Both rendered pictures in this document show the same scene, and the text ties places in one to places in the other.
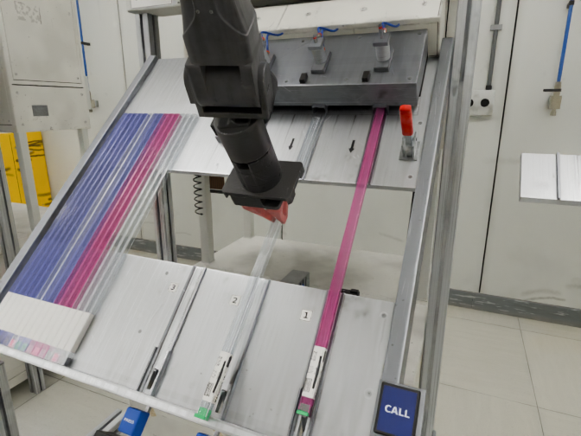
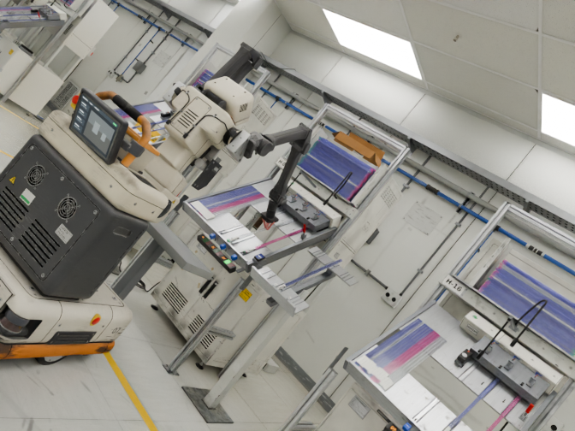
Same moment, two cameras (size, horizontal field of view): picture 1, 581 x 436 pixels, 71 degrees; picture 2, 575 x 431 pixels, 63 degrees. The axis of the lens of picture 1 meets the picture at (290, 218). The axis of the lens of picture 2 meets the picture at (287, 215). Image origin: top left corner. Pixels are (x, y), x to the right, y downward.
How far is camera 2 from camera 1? 2.29 m
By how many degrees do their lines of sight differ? 20
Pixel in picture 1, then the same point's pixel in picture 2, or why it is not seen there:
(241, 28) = (281, 190)
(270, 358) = (244, 245)
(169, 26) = not seen: hidden behind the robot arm
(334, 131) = (293, 224)
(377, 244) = (300, 335)
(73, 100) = (230, 164)
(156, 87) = (264, 185)
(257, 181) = (268, 215)
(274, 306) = (251, 239)
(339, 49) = (310, 209)
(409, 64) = (318, 222)
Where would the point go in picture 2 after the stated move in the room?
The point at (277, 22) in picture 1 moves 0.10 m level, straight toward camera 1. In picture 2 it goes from (304, 194) to (303, 191)
